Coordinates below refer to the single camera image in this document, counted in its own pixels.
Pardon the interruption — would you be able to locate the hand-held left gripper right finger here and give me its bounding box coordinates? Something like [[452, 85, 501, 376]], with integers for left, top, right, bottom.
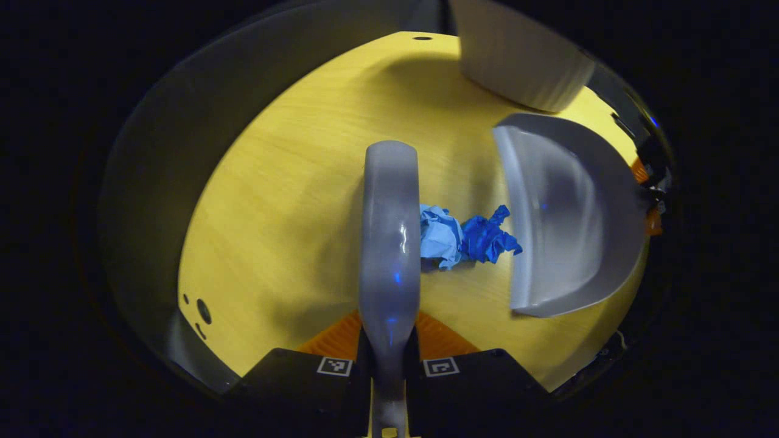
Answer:
[[405, 310, 550, 438]]

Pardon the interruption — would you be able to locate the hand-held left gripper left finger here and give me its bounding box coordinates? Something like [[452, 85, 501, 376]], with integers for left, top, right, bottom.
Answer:
[[224, 310, 373, 438]]

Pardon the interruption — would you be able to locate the grey plastic dustpan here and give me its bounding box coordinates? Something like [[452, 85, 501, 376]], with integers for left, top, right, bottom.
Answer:
[[492, 113, 647, 318]]

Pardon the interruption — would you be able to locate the dark blue paper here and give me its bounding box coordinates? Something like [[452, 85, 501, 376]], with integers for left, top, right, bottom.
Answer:
[[461, 205, 523, 264]]

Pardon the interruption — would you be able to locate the light blue paper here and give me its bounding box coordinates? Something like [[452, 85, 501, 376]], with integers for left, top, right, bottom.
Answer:
[[420, 204, 465, 270]]

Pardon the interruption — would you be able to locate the small grey broom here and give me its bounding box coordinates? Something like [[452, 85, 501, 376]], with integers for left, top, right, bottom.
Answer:
[[358, 141, 422, 438]]

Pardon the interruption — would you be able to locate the grey ribbed garbage bin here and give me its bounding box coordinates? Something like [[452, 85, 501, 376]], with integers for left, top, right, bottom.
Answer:
[[449, 0, 596, 113]]

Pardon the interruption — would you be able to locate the wooden desktop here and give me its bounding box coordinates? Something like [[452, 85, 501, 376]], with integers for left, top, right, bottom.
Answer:
[[178, 32, 652, 393]]

